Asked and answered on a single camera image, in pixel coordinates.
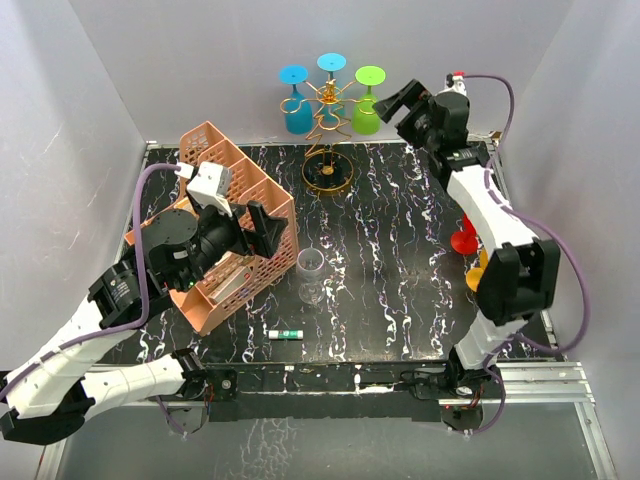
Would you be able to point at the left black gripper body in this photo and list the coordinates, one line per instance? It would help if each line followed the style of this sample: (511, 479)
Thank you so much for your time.
(219, 233)

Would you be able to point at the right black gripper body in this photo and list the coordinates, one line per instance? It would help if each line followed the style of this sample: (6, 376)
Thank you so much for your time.
(415, 127)

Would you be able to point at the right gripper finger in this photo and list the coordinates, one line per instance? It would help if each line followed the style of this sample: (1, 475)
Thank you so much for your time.
(386, 109)
(408, 96)

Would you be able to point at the green wine glass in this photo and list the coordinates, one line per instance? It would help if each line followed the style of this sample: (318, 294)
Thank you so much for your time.
(365, 120)

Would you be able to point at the clear wine glass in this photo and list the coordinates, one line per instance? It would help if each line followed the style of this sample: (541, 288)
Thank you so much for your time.
(310, 267)

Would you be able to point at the red wine glass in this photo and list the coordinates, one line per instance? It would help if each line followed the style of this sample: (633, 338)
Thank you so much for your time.
(465, 241)

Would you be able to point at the yellow wine glass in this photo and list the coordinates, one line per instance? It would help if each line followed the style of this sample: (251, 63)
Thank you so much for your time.
(474, 275)

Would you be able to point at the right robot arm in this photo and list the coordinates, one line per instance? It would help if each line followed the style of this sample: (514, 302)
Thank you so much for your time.
(521, 275)

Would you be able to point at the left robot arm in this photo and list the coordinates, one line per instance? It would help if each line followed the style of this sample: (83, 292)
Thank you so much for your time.
(55, 393)

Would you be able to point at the cyan wine glass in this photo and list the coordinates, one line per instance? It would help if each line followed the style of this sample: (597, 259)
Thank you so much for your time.
(330, 63)

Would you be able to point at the blue wine glass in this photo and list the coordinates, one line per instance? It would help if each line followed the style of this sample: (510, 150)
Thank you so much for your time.
(295, 108)

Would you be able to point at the silver box in organizer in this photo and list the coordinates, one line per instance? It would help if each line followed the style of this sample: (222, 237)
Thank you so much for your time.
(233, 282)

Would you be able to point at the pink plastic file organizer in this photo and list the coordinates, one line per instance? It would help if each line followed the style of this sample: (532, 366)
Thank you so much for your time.
(249, 182)

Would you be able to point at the green white glue stick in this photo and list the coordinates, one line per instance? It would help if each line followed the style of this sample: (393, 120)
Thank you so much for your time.
(285, 334)

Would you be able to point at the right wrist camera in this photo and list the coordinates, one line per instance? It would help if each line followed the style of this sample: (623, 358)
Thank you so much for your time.
(455, 82)

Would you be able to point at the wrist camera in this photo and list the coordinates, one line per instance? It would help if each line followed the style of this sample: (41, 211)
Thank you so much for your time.
(207, 185)
(455, 82)

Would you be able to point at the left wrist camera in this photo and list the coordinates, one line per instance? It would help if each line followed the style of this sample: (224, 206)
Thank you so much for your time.
(207, 185)

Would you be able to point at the gold wire glass rack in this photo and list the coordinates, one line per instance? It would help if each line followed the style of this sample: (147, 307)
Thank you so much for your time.
(325, 170)

